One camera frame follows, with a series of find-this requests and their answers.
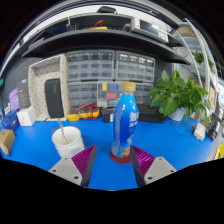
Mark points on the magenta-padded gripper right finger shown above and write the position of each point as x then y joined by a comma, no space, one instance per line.
158,168

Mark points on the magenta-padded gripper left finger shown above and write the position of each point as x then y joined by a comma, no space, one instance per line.
65,168

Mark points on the blue drink bottle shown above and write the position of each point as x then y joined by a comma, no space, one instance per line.
125,123

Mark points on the thin grey stirring stick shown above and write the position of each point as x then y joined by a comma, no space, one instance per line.
62,130

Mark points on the flat round red coaster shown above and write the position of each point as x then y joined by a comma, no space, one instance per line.
120,160

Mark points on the flat black case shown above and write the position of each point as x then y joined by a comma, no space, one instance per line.
150,115

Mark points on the small white adapter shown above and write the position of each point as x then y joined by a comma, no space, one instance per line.
199,131

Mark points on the yellow multimeter with red leads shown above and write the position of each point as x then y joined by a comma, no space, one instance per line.
83,115

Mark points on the brown cardboard box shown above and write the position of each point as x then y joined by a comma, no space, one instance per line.
6,141

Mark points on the small white box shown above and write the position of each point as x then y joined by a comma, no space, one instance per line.
26,116

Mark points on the black box with white label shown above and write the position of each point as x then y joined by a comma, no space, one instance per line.
107,116

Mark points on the black rectangular speaker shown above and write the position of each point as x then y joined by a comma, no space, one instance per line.
54,98

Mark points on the blue printed carton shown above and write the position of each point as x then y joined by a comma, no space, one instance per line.
10,120

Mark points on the green potted plant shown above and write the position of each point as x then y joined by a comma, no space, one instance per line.
173,95

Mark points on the dark grey upright box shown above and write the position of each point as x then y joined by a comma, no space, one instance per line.
24,94

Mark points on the clear organizer with coloured parts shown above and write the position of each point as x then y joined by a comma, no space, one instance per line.
108,95

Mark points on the purple plastic bag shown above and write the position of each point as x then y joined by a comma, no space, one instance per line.
14,99

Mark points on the beige pegboard tray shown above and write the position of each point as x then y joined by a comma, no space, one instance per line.
38,80

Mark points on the grey small-parts drawer cabinet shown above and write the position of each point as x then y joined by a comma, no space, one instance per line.
90,66

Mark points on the white shelving unit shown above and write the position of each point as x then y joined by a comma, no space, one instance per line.
205,56

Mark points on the grey oscilloscope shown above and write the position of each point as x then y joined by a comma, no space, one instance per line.
150,28

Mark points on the dark wall shelf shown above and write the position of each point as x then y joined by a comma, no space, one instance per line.
100,40

